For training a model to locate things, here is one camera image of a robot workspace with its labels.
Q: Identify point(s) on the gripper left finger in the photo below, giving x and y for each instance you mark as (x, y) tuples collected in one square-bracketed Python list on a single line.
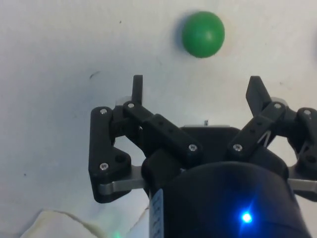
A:
[(104, 148)]

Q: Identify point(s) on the green ball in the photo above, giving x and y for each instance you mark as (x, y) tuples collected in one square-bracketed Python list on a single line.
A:
[(203, 34)]

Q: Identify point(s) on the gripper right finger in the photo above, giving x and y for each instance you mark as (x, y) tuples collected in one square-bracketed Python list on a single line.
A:
[(257, 124)]

